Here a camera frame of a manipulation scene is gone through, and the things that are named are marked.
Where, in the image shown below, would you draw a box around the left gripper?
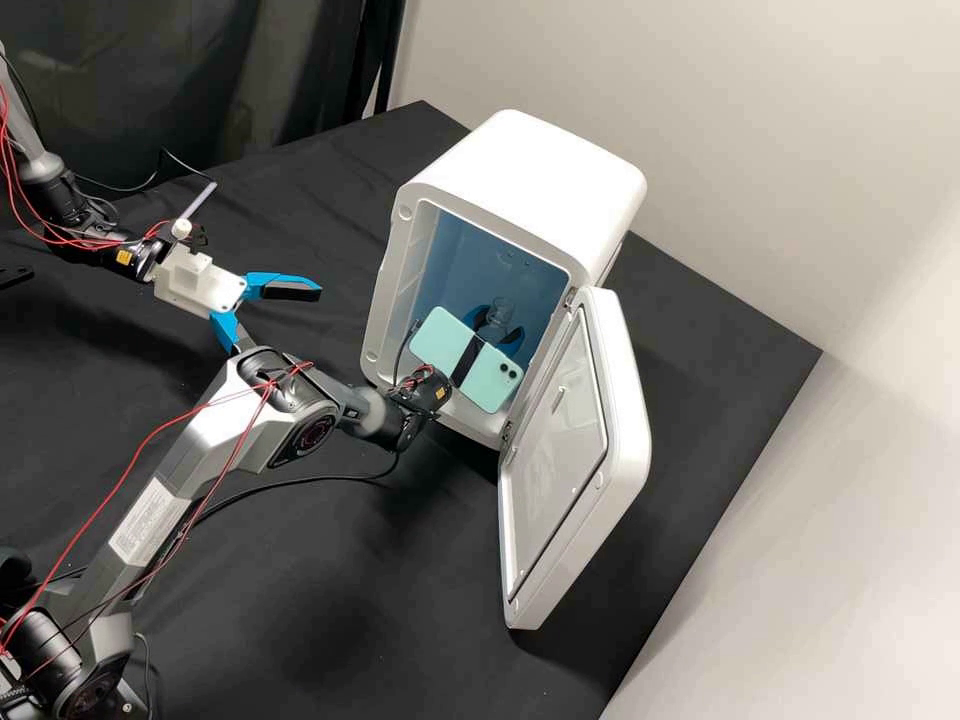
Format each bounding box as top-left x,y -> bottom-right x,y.
153,250 -> 326,355

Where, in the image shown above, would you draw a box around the white incubator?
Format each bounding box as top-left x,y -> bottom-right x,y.
359,108 -> 649,453

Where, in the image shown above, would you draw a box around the incubator door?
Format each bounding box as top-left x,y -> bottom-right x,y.
494,284 -> 653,631

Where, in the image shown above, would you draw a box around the right wrist camera phone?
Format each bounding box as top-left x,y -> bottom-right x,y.
410,302 -> 527,415

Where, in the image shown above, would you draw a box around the black cable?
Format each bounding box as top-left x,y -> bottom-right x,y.
73,148 -> 215,198
391,317 -> 423,393
178,452 -> 411,543

